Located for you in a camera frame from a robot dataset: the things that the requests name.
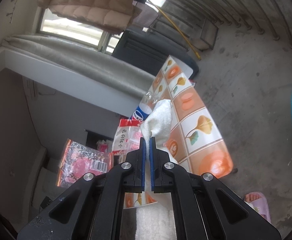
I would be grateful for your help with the white fluffy towel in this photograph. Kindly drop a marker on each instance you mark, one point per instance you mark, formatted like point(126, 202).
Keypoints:
point(151, 222)

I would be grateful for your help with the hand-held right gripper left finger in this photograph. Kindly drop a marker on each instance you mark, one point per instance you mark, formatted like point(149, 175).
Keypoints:
point(142, 160)

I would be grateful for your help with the red white snack bag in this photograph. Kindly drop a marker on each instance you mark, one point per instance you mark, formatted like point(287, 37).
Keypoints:
point(122, 140)

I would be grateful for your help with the clear plastic bottle blue label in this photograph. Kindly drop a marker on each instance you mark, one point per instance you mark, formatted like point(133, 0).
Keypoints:
point(138, 115)

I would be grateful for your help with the person's foot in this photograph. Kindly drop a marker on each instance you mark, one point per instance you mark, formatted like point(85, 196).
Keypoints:
point(252, 197)

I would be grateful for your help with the dark grey cabinet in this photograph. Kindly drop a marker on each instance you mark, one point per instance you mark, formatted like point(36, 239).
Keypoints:
point(141, 50)

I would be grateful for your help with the metal dustpan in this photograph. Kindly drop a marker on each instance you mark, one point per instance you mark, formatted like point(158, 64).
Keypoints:
point(208, 35)

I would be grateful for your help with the pink blanket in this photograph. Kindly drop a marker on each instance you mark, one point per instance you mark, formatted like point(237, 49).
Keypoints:
point(104, 146)

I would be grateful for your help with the table with patterned tablecloth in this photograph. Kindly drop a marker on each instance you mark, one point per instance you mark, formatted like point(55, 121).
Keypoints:
point(198, 130)

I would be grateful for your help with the beige quilted jacket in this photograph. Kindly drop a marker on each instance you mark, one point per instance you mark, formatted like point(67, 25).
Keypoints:
point(85, 5)

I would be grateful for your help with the yellow broom stick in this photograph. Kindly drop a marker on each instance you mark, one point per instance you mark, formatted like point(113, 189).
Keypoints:
point(178, 32)

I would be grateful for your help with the white cloth sock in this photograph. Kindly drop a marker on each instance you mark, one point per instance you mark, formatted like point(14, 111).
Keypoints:
point(158, 122)

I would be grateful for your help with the clear red barcode packet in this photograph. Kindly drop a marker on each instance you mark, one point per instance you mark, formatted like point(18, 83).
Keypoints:
point(80, 160)

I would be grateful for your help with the grey hanging cloth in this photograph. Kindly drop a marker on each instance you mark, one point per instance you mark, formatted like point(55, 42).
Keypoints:
point(146, 15)

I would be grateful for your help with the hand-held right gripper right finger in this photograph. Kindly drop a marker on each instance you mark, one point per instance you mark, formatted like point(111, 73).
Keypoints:
point(153, 160)

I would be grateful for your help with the pink slipper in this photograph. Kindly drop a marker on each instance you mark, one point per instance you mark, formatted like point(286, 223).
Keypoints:
point(261, 208)

